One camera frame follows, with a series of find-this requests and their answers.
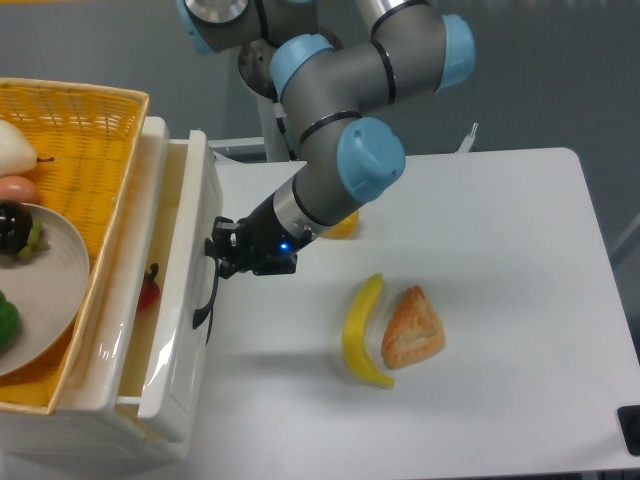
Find grey round plate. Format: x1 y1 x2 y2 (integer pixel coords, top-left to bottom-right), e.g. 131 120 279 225
1 204 90 375

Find white toy pear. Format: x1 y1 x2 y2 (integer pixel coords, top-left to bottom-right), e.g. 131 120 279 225
0 120 55 177

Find yellow toy bell pepper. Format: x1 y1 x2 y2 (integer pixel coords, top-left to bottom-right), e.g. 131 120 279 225
323 210 359 239

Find green toy pepper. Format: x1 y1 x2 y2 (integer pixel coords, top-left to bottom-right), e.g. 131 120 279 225
0 293 21 350

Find toy croissant pastry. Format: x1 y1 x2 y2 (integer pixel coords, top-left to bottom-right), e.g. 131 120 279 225
381 285 446 370

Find white drawer cabinet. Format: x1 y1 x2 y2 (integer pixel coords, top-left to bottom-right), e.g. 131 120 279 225
0 116 196 464

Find metal table bracket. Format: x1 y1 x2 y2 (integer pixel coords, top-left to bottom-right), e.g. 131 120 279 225
455 122 479 154

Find black corner object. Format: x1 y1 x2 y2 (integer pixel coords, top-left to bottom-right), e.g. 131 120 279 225
617 405 640 457

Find dark toy eggplant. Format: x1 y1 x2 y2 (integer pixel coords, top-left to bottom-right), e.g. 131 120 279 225
1 200 48 259

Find white drawer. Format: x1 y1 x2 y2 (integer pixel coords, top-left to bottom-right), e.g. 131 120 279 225
117 130 222 444

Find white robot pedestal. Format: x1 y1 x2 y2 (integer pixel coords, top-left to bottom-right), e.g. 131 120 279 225
237 27 348 163

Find pink toy sausage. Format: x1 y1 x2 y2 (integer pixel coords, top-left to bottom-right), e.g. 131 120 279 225
0 176 39 204

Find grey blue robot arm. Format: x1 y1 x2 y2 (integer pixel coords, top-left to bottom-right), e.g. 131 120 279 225
177 1 476 278

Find black top drawer handle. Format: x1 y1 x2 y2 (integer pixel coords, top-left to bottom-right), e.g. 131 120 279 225
192 238 220 335

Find yellow woven basket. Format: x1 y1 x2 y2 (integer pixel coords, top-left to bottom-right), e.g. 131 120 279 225
1 77 149 416

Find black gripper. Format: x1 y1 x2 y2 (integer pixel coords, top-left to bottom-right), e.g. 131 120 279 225
204 192 313 279

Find yellow toy banana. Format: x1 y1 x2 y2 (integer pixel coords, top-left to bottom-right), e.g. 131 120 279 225
341 273 395 389

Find red toy bell pepper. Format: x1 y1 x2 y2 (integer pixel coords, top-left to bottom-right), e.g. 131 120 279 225
136 263 160 313

